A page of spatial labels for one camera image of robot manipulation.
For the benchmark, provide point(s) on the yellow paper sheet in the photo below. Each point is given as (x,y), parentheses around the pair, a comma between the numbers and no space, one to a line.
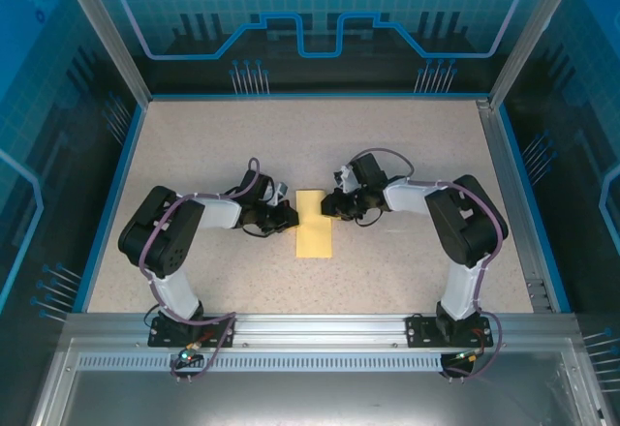
(312,237)

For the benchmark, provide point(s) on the steel front panel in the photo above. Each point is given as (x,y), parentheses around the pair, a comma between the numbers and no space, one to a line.
(310,397)

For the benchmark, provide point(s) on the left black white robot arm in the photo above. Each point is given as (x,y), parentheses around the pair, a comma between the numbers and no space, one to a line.
(164,237)

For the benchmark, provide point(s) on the aluminium frame post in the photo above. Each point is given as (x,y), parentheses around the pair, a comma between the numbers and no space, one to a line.
(528,43)
(111,43)

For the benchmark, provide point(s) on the aluminium mounting rail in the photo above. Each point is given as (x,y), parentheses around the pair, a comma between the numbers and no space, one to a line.
(319,329)

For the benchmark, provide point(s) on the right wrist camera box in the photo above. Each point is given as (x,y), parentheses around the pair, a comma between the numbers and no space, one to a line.
(345,177)

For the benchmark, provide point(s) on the aluminium side rail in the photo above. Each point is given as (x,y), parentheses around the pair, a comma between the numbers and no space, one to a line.
(508,193)

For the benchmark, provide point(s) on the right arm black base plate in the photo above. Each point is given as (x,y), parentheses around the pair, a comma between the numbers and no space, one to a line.
(421,331)

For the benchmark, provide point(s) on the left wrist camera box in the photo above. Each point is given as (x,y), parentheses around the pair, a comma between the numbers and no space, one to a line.
(282,193)

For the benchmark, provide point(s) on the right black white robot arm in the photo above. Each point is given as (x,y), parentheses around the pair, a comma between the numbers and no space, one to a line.
(465,227)

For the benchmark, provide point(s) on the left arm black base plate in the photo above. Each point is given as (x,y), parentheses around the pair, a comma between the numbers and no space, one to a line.
(167,336)

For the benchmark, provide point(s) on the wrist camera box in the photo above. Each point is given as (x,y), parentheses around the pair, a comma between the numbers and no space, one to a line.
(282,193)
(345,177)

